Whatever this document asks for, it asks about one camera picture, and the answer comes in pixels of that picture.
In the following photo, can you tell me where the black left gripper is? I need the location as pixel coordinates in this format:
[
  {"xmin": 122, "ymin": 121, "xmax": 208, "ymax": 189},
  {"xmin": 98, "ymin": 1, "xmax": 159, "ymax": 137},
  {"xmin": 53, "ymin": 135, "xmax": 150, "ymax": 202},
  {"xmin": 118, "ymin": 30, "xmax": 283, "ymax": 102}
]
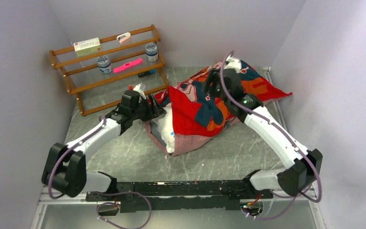
[{"xmin": 130, "ymin": 94, "xmax": 166, "ymax": 122}]

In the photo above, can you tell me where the white pillow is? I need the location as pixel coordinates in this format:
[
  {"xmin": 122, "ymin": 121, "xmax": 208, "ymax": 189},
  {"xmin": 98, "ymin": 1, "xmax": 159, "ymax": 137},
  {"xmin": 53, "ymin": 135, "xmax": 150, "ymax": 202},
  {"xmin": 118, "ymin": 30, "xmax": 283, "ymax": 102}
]
[{"xmin": 150, "ymin": 107, "xmax": 175, "ymax": 154}]

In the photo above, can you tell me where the pink red patterned pillowcase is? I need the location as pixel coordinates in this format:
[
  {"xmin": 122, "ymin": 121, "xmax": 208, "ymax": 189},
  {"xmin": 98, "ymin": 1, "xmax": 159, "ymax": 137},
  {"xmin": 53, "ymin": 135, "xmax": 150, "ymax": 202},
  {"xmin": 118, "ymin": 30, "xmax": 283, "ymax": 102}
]
[{"xmin": 144, "ymin": 58, "xmax": 293, "ymax": 157}]

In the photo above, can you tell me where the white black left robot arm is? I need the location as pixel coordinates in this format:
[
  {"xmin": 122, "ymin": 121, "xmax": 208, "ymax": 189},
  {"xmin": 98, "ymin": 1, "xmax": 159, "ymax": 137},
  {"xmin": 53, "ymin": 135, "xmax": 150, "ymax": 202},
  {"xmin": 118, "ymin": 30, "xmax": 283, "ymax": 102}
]
[{"xmin": 41, "ymin": 89, "xmax": 166, "ymax": 200}]

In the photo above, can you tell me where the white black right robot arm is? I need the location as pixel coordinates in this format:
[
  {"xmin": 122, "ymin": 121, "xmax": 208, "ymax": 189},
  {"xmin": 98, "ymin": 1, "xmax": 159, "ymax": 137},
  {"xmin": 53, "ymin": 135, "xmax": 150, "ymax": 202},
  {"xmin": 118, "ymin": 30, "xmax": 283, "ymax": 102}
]
[{"xmin": 204, "ymin": 68, "xmax": 323, "ymax": 198}]

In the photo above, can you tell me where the black blue marker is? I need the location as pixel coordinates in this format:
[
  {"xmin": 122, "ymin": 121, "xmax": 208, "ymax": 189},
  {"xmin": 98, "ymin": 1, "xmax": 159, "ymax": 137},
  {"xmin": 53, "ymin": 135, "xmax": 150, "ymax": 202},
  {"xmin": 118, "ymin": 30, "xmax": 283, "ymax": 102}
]
[{"xmin": 137, "ymin": 69, "xmax": 156, "ymax": 78}]

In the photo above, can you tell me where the pink highlighter marker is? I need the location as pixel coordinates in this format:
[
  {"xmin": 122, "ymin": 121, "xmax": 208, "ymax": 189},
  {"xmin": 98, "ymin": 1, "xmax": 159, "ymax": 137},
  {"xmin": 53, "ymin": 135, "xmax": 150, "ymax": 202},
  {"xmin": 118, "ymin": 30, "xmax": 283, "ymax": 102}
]
[{"xmin": 113, "ymin": 58, "xmax": 143, "ymax": 73}]

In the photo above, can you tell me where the blue white jar right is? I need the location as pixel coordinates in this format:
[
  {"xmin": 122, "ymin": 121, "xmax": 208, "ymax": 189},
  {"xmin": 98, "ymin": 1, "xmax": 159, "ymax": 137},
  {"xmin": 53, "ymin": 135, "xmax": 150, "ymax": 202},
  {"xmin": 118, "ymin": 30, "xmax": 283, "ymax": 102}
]
[{"xmin": 145, "ymin": 42, "xmax": 158, "ymax": 62}]

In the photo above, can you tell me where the blue white jar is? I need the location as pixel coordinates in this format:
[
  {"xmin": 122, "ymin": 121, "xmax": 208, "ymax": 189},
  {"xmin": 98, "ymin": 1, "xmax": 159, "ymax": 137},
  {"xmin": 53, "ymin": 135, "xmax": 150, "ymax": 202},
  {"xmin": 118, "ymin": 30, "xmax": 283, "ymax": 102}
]
[
  {"xmin": 96, "ymin": 55, "xmax": 113, "ymax": 74},
  {"xmin": 145, "ymin": 42, "xmax": 158, "ymax": 62}
]

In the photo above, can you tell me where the wooden shelf rack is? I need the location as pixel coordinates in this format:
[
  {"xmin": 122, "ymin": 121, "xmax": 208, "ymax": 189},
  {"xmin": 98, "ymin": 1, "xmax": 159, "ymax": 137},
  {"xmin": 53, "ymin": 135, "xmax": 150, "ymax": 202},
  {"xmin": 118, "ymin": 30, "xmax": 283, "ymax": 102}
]
[{"xmin": 49, "ymin": 24, "xmax": 169, "ymax": 116}]

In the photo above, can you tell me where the blue white jar left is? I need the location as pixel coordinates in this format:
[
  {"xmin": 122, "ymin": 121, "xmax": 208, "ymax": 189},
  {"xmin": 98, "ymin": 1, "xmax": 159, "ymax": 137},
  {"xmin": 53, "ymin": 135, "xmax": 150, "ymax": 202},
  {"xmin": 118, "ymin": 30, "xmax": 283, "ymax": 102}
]
[{"xmin": 96, "ymin": 55, "xmax": 113, "ymax": 74}]

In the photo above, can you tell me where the pink white tape dispenser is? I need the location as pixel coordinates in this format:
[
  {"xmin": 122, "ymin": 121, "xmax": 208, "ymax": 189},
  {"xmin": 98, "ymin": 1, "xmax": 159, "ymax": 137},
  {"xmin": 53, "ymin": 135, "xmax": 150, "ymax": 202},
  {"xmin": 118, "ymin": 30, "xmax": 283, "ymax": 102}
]
[{"xmin": 116, "ymin": 32, "xmax": 131, "ymax": 45}]

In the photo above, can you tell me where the white green box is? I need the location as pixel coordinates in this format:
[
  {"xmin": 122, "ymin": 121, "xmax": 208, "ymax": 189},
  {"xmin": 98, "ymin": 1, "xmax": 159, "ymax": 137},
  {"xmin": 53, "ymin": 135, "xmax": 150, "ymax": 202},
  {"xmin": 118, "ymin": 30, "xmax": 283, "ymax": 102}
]
[{"xmin": 73, "ymin": 38, "xmax": 102, "ymax": 57}]

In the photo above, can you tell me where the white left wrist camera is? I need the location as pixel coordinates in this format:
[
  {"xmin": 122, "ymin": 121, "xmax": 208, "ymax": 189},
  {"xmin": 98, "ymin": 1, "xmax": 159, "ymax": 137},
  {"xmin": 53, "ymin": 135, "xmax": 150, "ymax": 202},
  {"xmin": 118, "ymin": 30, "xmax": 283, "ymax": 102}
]
[{"xmin": 129, "ymin": 83, "xmax": 146, "ymax": 99}]

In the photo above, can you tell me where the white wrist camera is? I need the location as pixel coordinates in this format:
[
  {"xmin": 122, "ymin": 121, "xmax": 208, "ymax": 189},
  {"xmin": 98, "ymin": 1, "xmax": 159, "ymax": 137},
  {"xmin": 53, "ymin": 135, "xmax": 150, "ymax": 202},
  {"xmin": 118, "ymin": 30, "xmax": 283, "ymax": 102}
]
[
  {"xmin": 129, "ymin": 83, "xmax": 146, "ymax": 99},
  {"xmin": 224, "ymin": 56, "xmax": 242, "ymax": 73}
]

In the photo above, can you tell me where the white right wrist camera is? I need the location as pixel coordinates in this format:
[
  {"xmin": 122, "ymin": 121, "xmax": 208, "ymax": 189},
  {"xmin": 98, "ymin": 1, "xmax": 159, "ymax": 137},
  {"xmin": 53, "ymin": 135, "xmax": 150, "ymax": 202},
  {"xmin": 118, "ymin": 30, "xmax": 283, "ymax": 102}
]
[{"xmin": 224, "ymin": 56, "xmax": 242, "ymax": 73}]

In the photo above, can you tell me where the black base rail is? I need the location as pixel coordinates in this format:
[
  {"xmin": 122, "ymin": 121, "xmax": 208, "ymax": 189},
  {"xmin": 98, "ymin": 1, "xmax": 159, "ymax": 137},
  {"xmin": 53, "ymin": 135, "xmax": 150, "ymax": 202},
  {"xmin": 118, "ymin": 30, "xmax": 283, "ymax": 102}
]
[{"xmin": 86, "ymin": 180, "xmax": 273, "ymax": 213}]

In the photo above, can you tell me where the aluminium frame rail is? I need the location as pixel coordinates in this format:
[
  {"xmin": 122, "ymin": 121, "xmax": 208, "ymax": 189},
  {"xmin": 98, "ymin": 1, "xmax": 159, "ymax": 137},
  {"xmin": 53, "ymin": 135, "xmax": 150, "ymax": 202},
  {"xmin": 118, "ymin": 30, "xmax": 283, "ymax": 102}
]
[{"xmin": 31, "ymin": 185, "xmax": 325, "ymax": 229}]

